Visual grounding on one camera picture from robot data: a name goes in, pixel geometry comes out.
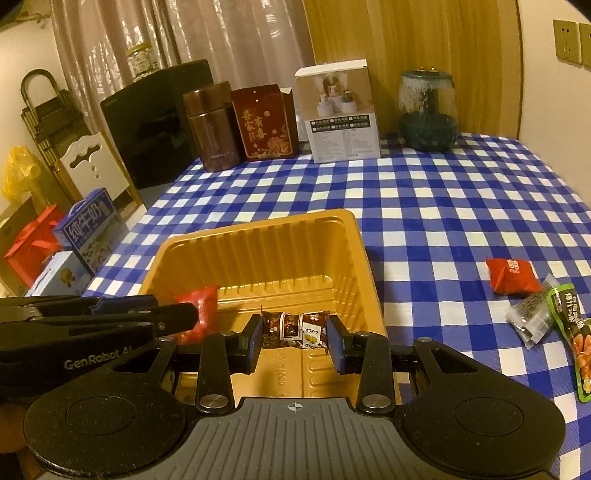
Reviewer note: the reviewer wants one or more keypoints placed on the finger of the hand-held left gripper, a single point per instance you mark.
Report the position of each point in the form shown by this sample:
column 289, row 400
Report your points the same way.
column 138, row 322
column 115, row 305

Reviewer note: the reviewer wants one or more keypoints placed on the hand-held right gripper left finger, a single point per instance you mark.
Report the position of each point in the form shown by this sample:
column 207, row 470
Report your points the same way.
column 253, row 344

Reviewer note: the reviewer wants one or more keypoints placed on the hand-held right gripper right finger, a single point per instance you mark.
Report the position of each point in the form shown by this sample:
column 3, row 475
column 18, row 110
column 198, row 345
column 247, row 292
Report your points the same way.
column 334, row 346

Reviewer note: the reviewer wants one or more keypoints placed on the brown candy packet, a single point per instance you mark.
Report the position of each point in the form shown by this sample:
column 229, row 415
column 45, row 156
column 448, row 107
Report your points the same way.
column 291, row 330

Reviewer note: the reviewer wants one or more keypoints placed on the red snack packet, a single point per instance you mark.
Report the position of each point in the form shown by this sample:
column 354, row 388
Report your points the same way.
column 512, row 276
column 204, row 309

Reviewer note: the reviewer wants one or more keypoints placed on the orange plastic tray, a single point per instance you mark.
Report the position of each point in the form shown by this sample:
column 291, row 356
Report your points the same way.
column 277, row 249

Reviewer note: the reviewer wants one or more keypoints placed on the light blue box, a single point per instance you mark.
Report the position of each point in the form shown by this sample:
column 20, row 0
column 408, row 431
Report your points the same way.
column 64, row 277

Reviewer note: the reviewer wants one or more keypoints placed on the blue milk carton box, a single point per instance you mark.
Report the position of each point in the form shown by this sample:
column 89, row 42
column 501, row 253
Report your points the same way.
column 87, row 226

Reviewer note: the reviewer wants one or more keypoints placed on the red gift bag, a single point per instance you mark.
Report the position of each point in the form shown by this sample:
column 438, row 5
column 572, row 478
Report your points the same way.
column 32, row 249

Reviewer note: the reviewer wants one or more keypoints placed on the cardboard box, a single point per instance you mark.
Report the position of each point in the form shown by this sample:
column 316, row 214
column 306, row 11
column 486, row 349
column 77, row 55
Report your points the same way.
column 11, row 224

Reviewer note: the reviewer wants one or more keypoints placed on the white chair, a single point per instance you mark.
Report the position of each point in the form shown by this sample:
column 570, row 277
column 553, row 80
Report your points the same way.
column 87, row 166

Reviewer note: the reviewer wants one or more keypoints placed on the yellow plastic bag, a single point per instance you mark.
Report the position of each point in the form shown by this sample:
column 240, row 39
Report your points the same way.
column 18, row 175

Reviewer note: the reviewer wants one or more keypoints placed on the blue white checked tablecloth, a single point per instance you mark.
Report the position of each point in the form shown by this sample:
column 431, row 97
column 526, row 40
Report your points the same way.
column 438, row 207

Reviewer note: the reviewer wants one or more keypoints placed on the black box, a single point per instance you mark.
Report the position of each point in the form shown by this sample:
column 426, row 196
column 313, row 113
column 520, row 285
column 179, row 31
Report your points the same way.
column 147, row 129

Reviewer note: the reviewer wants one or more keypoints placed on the dark clear snack packet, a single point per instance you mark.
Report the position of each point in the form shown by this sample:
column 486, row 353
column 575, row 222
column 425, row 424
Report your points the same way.
column 531, row 318

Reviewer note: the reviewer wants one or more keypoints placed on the brown canister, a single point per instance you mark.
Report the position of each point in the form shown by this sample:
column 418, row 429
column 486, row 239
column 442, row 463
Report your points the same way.
column 214, row 129

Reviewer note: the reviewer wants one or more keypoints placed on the dark metal rack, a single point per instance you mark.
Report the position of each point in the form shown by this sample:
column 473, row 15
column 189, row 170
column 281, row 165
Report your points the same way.
column 46, row 110

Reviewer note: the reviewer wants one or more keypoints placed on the white printed box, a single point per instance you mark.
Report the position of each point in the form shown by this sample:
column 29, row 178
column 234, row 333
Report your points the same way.
column 341, row 136

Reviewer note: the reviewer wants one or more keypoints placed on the red gift box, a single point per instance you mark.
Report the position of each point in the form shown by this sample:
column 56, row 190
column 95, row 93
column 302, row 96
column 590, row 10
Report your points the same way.
column 265, row 129

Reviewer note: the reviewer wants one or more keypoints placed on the glass jar with dark base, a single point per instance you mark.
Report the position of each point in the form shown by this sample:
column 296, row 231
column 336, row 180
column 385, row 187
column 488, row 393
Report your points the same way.
column 427, row 127

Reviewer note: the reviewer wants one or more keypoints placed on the glass jar with label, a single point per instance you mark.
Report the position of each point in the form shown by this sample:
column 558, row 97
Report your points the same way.
column 141, row 62

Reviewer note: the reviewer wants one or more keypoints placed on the green snack packet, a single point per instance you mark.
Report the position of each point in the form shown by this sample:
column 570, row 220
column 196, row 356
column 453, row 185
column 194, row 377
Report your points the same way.
column 579, row 341

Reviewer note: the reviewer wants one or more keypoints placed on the sheer curtain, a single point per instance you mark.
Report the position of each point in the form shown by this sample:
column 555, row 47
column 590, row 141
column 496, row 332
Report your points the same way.
column 207, row 37

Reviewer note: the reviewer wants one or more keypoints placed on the wall socket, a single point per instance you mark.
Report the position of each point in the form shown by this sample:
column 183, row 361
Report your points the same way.
column 566, row 41
column 585, row 44

